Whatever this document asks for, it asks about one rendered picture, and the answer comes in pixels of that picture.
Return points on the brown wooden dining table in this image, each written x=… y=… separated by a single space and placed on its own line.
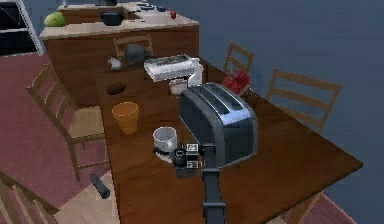
x=266 y=166

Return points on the small red cup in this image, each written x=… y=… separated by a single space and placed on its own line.
x=172 y=14

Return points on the black pot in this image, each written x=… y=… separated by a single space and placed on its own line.
x=111 y=18

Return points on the orange cup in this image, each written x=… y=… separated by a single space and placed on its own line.
x=126 y=117

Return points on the white framed window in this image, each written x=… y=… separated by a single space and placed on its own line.
x=13 y=30

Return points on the black cylinder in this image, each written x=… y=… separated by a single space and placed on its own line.
x=99 y=186

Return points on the red object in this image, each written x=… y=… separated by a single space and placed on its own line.
x=236 y=81

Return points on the white mug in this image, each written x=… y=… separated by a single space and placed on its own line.
x=165 y=139

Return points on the dark brown bowl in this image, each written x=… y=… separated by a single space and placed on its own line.
x=115 y=88

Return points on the brown kitchen counter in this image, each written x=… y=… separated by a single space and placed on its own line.
x=76 y=56

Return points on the white bottle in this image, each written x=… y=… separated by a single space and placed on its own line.
x=196 y=74

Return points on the small white cup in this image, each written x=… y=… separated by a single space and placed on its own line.
x=177 y=87

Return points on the silver black toaster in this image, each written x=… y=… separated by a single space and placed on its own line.
x=220 y=123

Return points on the small white teapot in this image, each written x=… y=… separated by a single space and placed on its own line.
x=115 y=64

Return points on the dark grey kettle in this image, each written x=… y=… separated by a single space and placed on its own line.
x=136 y=54

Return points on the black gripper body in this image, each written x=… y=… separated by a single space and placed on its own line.
x=179 y=156

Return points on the green lettuce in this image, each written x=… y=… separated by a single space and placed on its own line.
x=55 y=19

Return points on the dark blue bowl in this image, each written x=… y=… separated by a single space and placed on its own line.
x=161 y=8

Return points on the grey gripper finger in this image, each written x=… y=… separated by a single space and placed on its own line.
x=163 y=153

